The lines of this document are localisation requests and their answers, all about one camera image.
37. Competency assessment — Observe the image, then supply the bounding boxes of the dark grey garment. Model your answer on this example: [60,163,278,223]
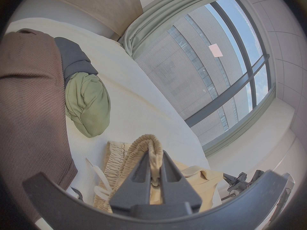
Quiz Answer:
[53,37,99,83]

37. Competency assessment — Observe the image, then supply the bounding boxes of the bed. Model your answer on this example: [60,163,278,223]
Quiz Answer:
[5,0,222,225]

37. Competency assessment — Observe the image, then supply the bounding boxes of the cream shorts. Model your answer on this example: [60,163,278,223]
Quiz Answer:
[86,134,224,213]

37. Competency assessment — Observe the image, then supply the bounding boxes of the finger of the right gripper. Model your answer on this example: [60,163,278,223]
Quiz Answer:
[223,173,238,183]

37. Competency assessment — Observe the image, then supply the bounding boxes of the green garment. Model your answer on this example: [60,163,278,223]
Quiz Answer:
[65,72,111,138]

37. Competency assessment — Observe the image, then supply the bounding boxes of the white printed garment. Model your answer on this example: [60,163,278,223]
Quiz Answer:
[65,186,84,202]

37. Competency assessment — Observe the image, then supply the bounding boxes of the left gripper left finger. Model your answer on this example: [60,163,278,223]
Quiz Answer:
[109,152,152,213]

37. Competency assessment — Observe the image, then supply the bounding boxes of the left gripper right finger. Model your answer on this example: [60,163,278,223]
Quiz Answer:
[160,150,202,210]

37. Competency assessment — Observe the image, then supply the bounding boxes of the brown garment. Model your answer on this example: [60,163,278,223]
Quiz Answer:
[0,28,79,221]

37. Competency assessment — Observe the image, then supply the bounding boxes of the window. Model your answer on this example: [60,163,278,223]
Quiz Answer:
[133,0,272,148]

